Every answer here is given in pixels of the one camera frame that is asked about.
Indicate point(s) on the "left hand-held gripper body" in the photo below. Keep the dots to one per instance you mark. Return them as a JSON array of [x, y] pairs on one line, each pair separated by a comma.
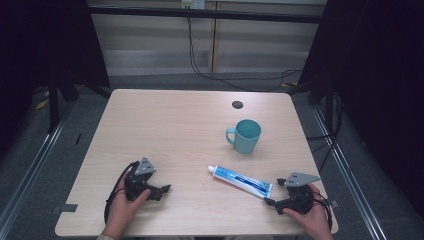
[[141, 173]]

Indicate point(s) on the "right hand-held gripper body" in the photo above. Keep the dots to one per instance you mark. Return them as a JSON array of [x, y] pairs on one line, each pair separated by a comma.
[[300, 196]]

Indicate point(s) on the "white and blue toothpaste tube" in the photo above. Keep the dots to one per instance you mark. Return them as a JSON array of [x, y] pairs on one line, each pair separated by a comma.
[[240, 181]]

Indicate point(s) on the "light blue cup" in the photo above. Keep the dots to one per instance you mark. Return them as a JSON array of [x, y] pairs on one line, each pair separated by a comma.
[[246, 141]]

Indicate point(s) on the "person's right hand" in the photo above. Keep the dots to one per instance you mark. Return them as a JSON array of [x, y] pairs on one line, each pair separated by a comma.
[[313, 221]]

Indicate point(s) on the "person's left hand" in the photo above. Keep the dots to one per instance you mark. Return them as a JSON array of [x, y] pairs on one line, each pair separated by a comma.
[[121, 210]]

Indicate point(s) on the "black tape strip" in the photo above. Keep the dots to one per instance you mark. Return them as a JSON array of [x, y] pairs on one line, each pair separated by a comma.
[[68, 208]]

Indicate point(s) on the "dark round table grommet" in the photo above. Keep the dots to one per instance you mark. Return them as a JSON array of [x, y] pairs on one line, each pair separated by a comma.
[[237, 104]]

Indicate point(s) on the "yellow floor scrap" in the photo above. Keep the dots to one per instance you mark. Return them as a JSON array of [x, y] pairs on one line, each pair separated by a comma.
[[41, 104]]

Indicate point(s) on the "black curtain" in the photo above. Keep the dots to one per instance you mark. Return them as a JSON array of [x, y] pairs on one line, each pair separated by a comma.
[[373, 83], [46, 43]]

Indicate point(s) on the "thin vertical pole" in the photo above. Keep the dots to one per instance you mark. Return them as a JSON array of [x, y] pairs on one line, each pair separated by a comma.
[[213, 36]]

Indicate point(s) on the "black horizontal bar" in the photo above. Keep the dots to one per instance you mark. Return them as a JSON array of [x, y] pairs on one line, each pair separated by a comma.
[[200, 14]]

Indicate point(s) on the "metal floor rail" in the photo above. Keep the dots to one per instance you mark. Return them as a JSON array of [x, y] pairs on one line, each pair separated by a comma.
[[346, 173], [30, 170]]

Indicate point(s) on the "white wall socket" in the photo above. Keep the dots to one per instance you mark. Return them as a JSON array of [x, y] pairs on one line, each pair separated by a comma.
[[193, 3]]

